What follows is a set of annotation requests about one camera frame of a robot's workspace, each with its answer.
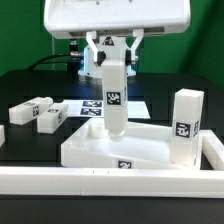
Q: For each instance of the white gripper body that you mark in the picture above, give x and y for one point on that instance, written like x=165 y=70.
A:
x=67 y=19

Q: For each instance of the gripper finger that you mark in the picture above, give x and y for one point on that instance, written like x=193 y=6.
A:
x=98 y=56
x=131 y=57

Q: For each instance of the white desk top panel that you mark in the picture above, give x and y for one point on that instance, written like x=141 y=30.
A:
x=143 y=146

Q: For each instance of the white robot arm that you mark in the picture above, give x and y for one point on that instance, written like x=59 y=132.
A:
x=114 y=47

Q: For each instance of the sheet with four tags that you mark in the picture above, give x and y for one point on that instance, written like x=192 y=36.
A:
x=94 y=108

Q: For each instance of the white U-shaped obstacle fence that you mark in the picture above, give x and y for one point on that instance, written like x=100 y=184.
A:
x=25 y=180

